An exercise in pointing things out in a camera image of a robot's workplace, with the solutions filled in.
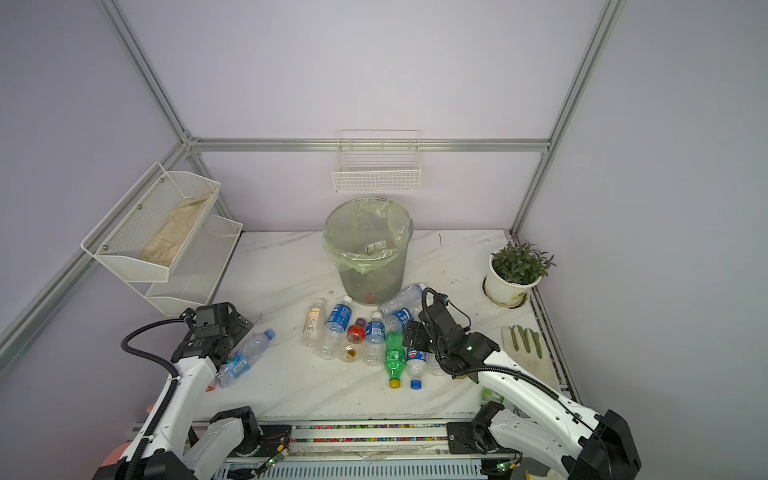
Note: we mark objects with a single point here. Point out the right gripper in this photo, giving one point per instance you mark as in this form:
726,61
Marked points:
418,329

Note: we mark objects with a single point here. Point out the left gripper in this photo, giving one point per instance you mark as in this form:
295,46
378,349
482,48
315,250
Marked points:
239,325

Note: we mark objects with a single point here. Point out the clear blue cap bottle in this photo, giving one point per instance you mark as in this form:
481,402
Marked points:
244,356

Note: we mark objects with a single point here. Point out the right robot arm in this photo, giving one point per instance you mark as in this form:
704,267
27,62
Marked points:
569,438

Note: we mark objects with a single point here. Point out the clear bottle near bin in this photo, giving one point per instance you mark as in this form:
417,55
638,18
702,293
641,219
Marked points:
409,297

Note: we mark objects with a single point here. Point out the grey bin with green liner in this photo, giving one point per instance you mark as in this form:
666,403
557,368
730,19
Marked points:
366,240

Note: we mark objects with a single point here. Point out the green soda bottle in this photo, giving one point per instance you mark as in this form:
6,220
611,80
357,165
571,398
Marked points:
394,361

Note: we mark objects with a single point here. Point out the blue label water bottle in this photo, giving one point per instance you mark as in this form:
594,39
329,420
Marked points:
397,320

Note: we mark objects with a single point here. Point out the pepsi bottle blue cap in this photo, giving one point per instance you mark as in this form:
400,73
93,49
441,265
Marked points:
416,362

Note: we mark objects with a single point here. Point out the blue label bottle right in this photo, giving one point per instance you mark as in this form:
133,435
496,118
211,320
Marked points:
433,366

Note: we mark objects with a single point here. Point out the blue label bottle centre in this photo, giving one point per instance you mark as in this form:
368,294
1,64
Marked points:
374,341

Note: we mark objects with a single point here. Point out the red cap small bottle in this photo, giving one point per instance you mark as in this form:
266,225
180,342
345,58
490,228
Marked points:
351,347

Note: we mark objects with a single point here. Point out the blue label bottle left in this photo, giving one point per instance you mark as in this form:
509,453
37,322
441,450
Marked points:
334,328

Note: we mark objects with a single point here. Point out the lime label bottle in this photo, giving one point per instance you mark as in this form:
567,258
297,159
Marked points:
489,395

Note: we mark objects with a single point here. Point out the beige cloth in shelf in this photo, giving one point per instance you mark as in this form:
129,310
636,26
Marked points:
167,243

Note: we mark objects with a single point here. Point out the beige label small bottle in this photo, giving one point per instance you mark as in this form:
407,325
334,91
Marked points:
314,322

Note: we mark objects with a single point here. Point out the white green work glove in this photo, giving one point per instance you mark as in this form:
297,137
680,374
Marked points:
529,351

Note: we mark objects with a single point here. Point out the white two-tier mesh shelf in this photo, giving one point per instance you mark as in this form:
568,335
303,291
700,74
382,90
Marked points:
119,238

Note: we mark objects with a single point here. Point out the potted green plant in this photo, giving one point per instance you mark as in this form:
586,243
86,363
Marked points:
513,271

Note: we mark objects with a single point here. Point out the pink watering can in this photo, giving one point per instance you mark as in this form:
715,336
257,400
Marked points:
117,456

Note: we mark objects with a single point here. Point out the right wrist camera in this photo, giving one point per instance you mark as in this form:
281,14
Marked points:
441,298

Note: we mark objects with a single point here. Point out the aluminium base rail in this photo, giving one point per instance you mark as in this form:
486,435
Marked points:
372,449

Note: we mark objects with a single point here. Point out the white wire wall basket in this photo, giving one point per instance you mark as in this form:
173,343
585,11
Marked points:
370,161

